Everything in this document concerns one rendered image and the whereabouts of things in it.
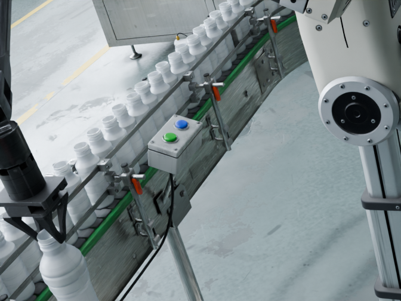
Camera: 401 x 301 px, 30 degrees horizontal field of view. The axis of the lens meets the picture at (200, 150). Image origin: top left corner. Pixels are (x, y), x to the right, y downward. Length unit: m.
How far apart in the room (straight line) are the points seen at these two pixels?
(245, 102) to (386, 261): 0.82
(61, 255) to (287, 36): 1.61
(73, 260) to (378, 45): 0.67
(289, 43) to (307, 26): 1.21
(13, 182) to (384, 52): 0.71
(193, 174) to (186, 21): 3.24
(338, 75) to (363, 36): 0.11
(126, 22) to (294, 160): 2.19
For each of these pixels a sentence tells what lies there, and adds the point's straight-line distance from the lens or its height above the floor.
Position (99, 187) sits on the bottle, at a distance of 1.79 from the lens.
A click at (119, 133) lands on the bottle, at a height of 1.13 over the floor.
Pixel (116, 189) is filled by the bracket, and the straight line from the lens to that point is 1.79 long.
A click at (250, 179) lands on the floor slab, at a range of 3.69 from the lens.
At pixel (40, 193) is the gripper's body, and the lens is 1.12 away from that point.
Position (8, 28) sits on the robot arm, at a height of 1.59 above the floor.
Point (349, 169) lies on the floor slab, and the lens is 3.58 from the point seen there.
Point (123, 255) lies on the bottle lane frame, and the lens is 1.83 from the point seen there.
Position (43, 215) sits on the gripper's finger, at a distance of 1.11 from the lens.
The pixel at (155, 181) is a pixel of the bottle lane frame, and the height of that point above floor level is 0.96.
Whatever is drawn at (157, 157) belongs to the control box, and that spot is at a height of 1.08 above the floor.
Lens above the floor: 1.88
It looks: 27 degrees down
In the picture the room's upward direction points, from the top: 18 degrees counter-clockwise
